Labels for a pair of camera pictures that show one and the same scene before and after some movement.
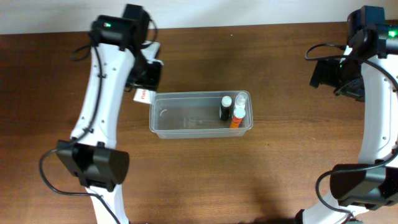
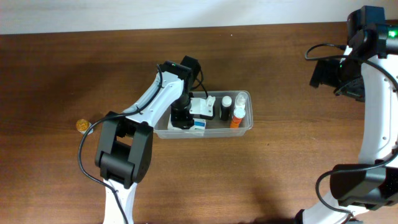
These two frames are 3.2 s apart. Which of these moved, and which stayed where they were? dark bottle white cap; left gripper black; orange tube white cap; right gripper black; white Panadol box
Moved: left gripper black; white Panadol box
Stayed: right gripper black; dark bottle white cap; orange tube white cap
